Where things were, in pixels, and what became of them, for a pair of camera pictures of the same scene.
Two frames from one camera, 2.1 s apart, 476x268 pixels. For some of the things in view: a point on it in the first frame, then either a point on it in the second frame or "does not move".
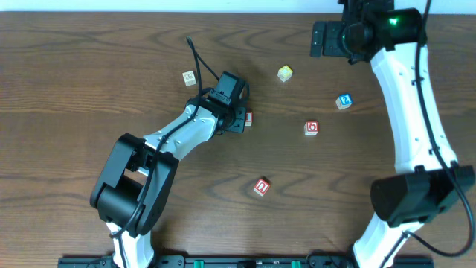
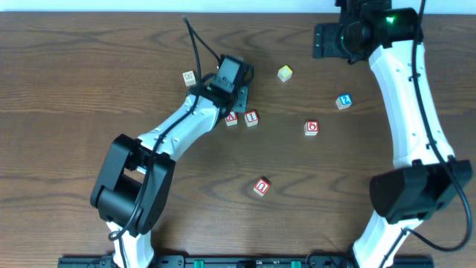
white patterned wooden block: x=189 y=78 does not move
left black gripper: x=240 y=120 to x=242 y=99
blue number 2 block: x=343 y=101 does not move
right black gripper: x=317 y=39 does not move
